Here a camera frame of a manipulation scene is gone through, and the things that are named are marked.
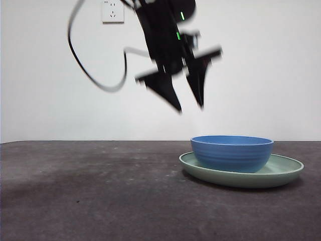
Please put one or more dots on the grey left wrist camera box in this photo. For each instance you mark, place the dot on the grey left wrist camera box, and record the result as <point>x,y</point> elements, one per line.
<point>193,39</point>

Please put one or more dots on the blue ribbed bowl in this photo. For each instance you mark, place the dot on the blue ribbed bowl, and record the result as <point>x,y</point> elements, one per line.
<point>230,158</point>

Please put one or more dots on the pale green plate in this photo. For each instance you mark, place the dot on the pale green plate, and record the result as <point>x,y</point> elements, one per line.
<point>240,179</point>

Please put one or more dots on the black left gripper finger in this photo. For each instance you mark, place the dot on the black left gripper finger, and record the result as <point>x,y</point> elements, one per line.
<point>164,88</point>
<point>199,80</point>

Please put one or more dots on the white wall socket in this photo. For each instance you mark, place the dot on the white wall socket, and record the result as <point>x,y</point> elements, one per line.
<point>113,13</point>

